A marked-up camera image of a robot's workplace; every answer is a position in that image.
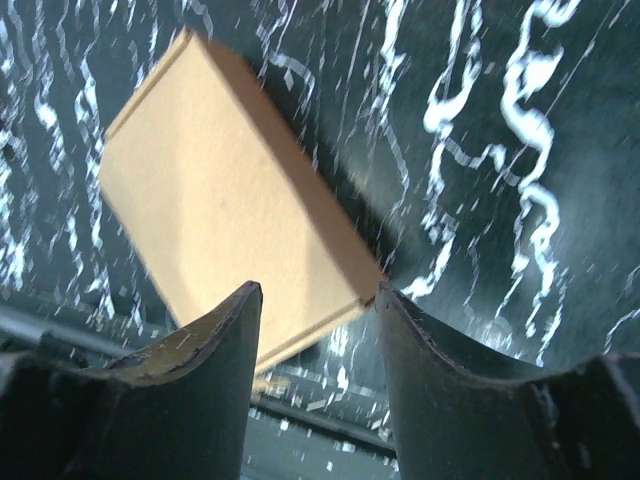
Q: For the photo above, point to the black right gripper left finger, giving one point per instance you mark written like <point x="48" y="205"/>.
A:
<point x="176" y="409"/>

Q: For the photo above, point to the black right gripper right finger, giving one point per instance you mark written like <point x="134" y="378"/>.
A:
<point x="461" y="410"/>

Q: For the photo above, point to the brown cardboard box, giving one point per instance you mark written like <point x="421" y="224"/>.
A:
<point x="213" y="190"/>

